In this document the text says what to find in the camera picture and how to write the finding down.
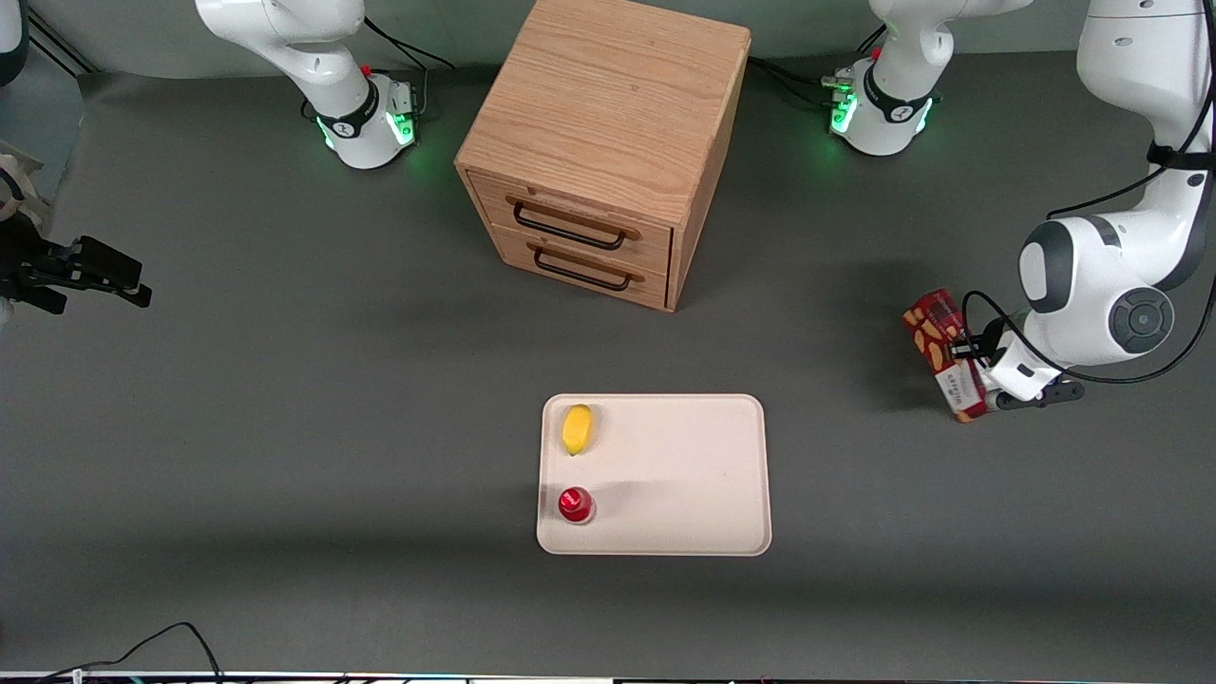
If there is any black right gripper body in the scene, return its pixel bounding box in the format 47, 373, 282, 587
0, 218, 73, 287

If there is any red cookie box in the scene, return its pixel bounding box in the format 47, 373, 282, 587
902, 289, 1000, 425

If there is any beige plastic tray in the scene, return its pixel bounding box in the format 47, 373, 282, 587
536, 393, 773, 558

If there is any wooden drawer front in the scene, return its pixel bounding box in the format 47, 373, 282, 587
468, 172, 675, 276
489, 224, 669, 311

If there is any yellow lemon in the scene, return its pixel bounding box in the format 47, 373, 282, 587
561, 404, 594, 457

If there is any wooden drawer cabinet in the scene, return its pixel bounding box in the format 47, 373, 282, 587
454, 0, 753, 314

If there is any black left arm wrist cable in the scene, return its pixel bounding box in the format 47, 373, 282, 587
961, 90, 1216, 387

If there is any black left arm base cable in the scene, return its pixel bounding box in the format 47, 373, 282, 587
748, 27, 889, 113

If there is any black arm base cable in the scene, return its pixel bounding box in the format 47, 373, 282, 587
748, 27, 889, 113
300, 15, 457, 123

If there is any black loose table cable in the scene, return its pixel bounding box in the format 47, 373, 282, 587
36, 621, 225, 684

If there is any black right arm base cable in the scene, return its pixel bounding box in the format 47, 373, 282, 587
300, 15, 457, 123

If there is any black drawer handle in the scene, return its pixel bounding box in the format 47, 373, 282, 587
511, 199, 630, 252
532, 243, 634, 293

